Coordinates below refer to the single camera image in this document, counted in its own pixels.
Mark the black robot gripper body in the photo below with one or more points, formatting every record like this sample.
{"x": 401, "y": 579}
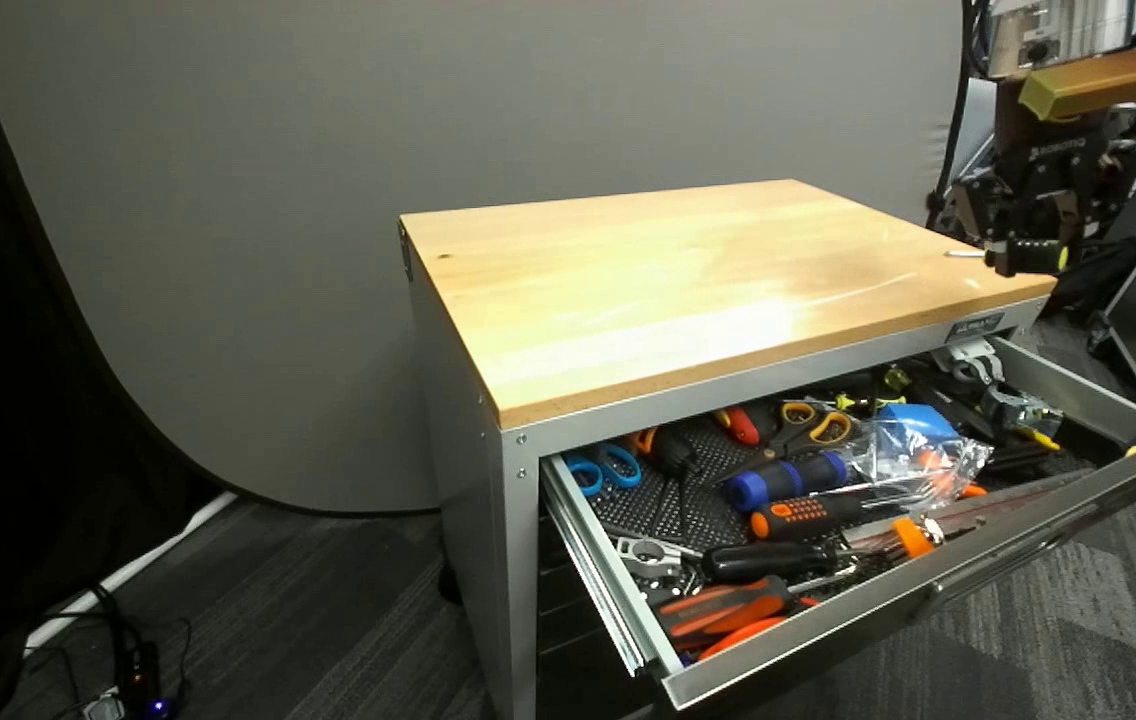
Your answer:
{"x": 1043, "y": 192}

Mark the grey metal tool drawer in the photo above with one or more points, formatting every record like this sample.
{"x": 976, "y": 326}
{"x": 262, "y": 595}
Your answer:
{"x": 847, "y": 584}

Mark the orange and black screwdriver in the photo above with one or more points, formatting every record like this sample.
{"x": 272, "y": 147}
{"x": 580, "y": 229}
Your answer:
{"x": 816, "y": 514}

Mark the blue and black screwdriver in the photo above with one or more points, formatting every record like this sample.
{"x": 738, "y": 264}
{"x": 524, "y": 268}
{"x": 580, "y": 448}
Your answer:
{"x": 785, "y": 476}

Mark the silver clamp tool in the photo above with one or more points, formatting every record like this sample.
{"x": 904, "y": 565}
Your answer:
{"x": 998, "y": 396}

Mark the blue tape roll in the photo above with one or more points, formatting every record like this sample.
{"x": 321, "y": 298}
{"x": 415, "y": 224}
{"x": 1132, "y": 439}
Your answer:
{"x": 918, "y": 421}

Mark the clear plastic bag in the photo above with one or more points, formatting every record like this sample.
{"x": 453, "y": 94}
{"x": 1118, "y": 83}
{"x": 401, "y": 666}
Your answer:
{"x": 914, "y": 470}

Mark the orange utility knife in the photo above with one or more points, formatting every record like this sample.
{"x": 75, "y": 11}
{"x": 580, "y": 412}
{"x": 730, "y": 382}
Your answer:
{"x": 911, "y": 534}

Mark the grey cabinet with wooden top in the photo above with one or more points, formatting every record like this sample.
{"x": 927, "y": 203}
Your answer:
{"x": 568, "y": 321}

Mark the silver wrench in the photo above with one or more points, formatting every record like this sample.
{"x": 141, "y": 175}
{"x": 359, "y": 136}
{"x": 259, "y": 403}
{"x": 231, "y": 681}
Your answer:
{"x": 659, "y": 562}

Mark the grey round backdrop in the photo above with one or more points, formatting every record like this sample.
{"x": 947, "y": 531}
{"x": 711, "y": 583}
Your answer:
{"x": 227, "y": 183}

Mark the black power strip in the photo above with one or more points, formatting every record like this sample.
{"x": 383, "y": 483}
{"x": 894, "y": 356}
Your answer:
{"x": 134, "y": 666}

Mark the yellow handled scissors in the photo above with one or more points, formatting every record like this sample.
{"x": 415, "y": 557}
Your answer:
{"x": 816, "y": 421}

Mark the red handled cutters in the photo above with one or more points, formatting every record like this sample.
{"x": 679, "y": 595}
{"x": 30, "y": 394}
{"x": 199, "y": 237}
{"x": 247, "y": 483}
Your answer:
{"x": 741, "y": 426}

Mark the blue handled scissors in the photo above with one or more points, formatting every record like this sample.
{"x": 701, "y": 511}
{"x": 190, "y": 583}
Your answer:
{"x": 606, "y": 467}

